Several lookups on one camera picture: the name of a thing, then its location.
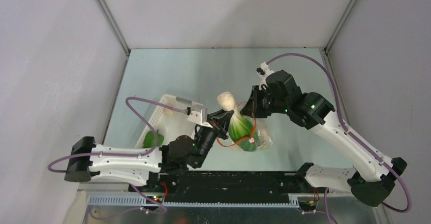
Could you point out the green bok choy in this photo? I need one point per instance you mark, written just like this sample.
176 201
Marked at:
240 127

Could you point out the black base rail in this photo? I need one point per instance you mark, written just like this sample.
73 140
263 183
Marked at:
228 187

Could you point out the clear zip top bag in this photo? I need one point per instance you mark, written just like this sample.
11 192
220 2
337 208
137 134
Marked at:
228 143

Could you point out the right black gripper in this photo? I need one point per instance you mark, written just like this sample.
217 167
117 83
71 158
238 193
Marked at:
254 101

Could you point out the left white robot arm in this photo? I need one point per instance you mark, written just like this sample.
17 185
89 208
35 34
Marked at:
90 161

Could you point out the small beige mushroom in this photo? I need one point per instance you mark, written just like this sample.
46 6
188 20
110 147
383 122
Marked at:
169 112

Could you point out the white cauliflower with green leaves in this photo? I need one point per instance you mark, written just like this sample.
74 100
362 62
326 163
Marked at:
260 140

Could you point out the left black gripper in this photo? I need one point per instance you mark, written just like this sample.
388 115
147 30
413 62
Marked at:
220 120

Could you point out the green pepper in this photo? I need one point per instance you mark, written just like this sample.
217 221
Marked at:
150 139

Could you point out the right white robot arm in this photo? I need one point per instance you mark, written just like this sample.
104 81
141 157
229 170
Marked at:
372 177

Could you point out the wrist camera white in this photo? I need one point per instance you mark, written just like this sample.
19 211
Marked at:
263 72
198 115

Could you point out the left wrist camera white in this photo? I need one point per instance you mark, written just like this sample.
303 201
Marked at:
198 115

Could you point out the white perforated plastic basket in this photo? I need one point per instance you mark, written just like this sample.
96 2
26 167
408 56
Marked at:
172 126

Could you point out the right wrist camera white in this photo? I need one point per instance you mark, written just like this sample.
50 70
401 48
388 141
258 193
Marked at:
263 72

